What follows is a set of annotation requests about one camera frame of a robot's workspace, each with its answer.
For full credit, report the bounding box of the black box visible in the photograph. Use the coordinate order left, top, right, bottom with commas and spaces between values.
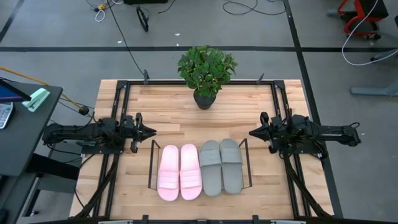
123, 0, 169, 5

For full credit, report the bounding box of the green plant in black pot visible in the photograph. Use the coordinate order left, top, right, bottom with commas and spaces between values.
177, 45, 239, 111

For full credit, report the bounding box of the mint green stapler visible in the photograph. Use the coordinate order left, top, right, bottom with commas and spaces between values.
22, 87, 51, 113

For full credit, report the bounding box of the grey slide sandal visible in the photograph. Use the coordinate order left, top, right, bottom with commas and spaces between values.
219, 139, 244, 195
198, 139, 223, 197

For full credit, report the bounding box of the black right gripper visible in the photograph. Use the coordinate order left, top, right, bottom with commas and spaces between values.
248, 111, 283, 154

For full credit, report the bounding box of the red and black cart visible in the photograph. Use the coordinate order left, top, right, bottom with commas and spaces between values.
326, 0, 389, 40

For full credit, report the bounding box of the black aluminium table frame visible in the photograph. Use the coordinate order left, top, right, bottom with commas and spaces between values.
70, 79, 335, 224

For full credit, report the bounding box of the curled black floor cable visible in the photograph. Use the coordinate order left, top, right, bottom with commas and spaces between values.
222, 0, 287, 16

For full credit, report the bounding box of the pink slide sandal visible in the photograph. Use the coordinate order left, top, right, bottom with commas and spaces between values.
156, 144, 181, 202
179, 143, 203, 202

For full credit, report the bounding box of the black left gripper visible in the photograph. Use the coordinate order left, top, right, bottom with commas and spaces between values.
123, 112, 157, 154

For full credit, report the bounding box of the white cable with yellow plug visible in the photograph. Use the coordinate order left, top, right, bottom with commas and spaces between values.
94, 2, 108, 23

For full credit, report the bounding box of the grey table leg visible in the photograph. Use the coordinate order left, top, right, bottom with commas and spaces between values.
349, 48, 398, 96

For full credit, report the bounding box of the tablet with blue screen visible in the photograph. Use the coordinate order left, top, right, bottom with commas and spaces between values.
0, 77, 32, 103

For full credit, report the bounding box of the black side desk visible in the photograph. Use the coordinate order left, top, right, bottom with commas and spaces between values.
0, 79, 80, 224

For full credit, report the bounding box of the black-framed wooden shoe shelf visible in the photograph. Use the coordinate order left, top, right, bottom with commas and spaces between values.
148, 138, 253, 191

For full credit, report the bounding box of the grey calculator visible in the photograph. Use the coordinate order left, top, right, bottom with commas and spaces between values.
0, 102, 14, 130

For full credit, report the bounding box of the long white cable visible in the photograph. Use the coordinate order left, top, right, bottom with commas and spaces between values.
341, 0, 398, 67

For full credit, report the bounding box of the long black floor cable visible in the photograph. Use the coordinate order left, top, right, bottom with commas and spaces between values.
106, 0, 146, 75

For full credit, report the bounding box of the black strap loop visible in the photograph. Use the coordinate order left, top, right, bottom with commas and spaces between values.
136, 5, 150, 33

